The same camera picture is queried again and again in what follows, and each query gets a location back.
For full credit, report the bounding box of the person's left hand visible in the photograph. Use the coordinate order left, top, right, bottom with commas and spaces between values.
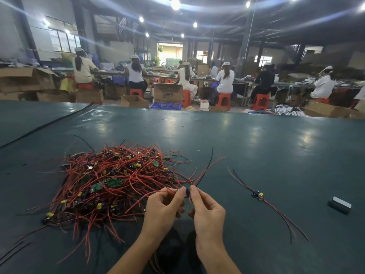
140, 186, 188, 244

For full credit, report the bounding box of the person's right hand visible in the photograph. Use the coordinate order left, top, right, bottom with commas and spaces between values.
188, 185, 227, 252

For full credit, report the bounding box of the sorted wired boards bundle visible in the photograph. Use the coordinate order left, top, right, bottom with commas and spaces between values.
227, 165, 310, 244

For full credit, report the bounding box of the pile of red-wired boards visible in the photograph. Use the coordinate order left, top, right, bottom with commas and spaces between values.
0, 140, 197, 266

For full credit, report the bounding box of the person's right forearm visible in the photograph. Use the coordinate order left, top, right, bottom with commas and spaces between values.
195, 242, 242, 274

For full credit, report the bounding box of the dark green table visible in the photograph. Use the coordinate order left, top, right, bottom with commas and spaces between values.
0, 101, 365, 274

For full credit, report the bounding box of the blue plastic crate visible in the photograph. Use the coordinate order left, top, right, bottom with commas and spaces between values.
149, 101, 183, 111

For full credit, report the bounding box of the small black grey block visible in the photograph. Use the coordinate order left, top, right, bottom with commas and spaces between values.
328, 196, 352, 215

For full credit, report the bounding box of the heap of black white items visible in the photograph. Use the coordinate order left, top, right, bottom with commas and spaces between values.
271, 104, 306, 118

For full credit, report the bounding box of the yellow sack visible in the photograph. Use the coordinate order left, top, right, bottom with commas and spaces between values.
59, 78, 77, 94

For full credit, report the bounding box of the large open cardboard box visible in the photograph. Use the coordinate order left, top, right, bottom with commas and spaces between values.
0, 67, 59, 94

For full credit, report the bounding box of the grid window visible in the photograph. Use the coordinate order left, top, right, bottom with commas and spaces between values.
46, 15, 82, 52

